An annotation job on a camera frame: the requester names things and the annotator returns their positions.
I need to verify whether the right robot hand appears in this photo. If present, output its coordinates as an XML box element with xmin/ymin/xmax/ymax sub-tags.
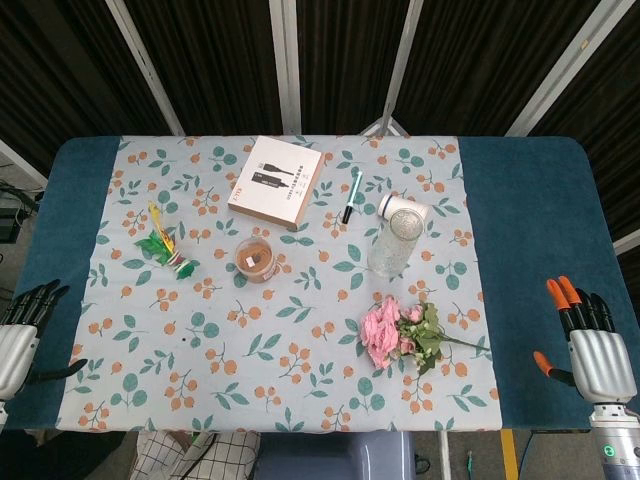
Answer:
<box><xmin>532</xmin><ymin>275</ymin><xmax>640</xmax><ymax>403</ymax></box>

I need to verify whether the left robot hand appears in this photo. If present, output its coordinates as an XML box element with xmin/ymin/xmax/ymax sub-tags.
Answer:
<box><xmin>0</xmin><ymin>279</ymin><xmax>89</xmax><ymax>401</ymax></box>

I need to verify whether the pink rose bouquet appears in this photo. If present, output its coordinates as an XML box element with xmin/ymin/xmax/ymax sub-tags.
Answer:
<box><xmin>360</xmin><ymin>295</ymin><xmax>492</xmax><ymax>377</ymax></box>

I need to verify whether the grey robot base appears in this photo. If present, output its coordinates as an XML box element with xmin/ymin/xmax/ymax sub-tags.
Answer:
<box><xmin>254</xmin><ymin>430</ymin><xmax>417</xmax><ymax>480</ymax></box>

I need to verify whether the clear glass vase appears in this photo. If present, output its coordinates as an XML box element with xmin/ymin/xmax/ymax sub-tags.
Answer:
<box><xmin>367</xmin><ymin>208</ymin><xmax>425</xmax><ymax>279</ymax></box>

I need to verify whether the blue table cover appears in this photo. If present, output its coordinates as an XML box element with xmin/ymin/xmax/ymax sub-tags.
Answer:
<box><xmin>0</xmin><ymin>135</ymin><xmax>631</xmax><ymax>434</ymax></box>

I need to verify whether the black electronic box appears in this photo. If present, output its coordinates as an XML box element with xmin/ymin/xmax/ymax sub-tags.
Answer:
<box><xmin>0</xmin><ymin>195</ymin><xmax>32</xmax><ymax>244</ymax></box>

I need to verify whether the colourful feather shuttlecock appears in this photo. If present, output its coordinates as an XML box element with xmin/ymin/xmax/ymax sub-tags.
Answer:
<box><xmin>133</xmin><ymin>201</ymin><xmax>197</xmax><ymax>281</ymax></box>

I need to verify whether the checkered white cloth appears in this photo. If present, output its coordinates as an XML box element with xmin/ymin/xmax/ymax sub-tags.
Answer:
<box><xmin>130</xmin><ymin>431</ymin><xmax>262</xmax><ymax>480</ymax></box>

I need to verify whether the white cylindrical device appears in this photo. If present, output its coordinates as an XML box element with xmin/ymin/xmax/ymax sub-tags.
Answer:
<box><xmin>377</xmin><ymin>193</ymin><xmax>430</xmax><ymax>222</ymax></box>

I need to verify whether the round jar with brown contents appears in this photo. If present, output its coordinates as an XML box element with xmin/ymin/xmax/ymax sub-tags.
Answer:
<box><xmin>234</xmin><ymin>237</ymin><xmax>278</xmax><ymax>284</ymax></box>

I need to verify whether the floral patterned tablecloth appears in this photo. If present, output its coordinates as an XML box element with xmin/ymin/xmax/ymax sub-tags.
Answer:
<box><xmin>53</xmin><ymin>134</ymin><xmax>503</xmax><ymax>434</ymax></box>

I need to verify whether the teal and black pen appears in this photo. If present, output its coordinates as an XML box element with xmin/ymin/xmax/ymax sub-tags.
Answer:
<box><xmin>343</xmin><ymin>170</ymin><xmax>364</xmax><ymax>224</ymax></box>

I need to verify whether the white cable product box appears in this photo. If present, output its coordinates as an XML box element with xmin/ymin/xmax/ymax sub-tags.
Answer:
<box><xmin>227</xmin><ymin>135</ymin><xmax>324</xmax><ymax>232</ymax></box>

